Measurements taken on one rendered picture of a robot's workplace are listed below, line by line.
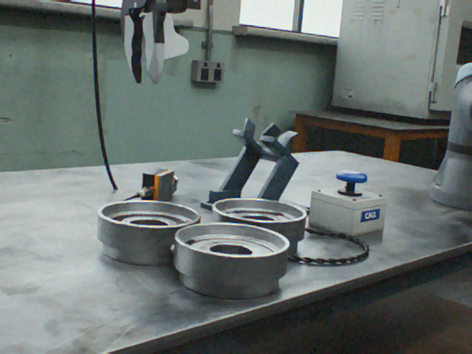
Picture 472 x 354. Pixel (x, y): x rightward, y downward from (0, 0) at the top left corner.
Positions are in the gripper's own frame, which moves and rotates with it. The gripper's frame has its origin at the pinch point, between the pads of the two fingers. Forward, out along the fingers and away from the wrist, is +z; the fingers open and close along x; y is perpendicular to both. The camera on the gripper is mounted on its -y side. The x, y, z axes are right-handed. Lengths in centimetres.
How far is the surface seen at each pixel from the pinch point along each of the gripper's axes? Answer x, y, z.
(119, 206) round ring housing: -15.0, -11.4, 13.9
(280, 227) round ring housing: -27.6, 0.6, 15.4
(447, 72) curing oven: 86, 200, 0
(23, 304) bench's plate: -27.6, -26.3, 17.6
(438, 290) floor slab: 89, 207, 103
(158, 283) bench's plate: -28.1, -14.3, 18.2
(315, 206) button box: -19.1, 14.2, 16.6
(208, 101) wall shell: 149, 116, 14
